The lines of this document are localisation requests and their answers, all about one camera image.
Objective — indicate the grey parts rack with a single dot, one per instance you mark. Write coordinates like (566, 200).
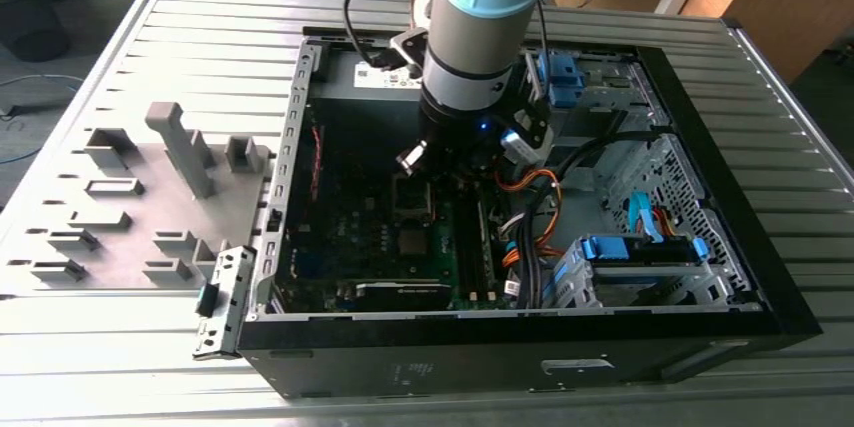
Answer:
(220, 217)

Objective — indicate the grey card retention bracket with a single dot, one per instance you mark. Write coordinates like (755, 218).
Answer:
(230, 297)

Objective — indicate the blue plastic rail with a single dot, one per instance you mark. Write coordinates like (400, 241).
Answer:
(558, 282)

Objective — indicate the grey wrist box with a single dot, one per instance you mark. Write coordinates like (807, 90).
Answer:
(410, 47)

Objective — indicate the black PC case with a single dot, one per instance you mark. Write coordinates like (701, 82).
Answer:
(467, 362)

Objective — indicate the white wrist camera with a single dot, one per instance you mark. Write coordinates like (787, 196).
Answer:
(516, 144)

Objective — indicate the perforated metal disk bay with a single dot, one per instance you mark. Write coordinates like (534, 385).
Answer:
(587, 207)

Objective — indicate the blue optical bay latch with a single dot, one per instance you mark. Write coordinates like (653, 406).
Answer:
(567, 79)

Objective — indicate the green RAM stick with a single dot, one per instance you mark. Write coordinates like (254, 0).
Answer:
(484, 237)

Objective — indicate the small side camera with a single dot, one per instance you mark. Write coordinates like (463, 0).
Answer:
(410, 159)

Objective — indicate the black round bin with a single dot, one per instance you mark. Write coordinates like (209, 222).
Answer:
(40, 32)

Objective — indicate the black RAM slot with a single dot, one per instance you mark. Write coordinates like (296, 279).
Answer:
(464, 247)

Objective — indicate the hard disk in blue carrier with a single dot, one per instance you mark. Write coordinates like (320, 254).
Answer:
(603, 249)

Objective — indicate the black graphics card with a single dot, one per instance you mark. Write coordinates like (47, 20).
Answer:
(400, 293)

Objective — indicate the grey metal drive cage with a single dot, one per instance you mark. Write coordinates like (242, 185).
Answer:
(600, 112)

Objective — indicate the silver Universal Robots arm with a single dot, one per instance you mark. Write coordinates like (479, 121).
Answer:
(474, 37)

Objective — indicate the silver power supply unit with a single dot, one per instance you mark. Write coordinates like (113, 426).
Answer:
(340, 79)

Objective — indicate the CPU socket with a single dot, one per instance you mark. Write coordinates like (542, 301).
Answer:
(414, 214)

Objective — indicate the green motherboard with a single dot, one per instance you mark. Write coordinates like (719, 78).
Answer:
(360, 247)

